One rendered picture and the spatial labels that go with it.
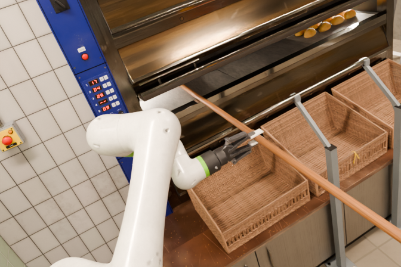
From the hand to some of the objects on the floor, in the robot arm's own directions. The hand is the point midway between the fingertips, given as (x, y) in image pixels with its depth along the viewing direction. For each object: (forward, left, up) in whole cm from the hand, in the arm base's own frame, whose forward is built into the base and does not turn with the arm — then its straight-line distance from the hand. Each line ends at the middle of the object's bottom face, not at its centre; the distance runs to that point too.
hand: (255, 137), depth 140 cm
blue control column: (-55, +146, -119) cm, 196 cm away
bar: (+27, +6, -119) cm, 122 cm away
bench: (+44, +28, -119) cm, 130 cm away
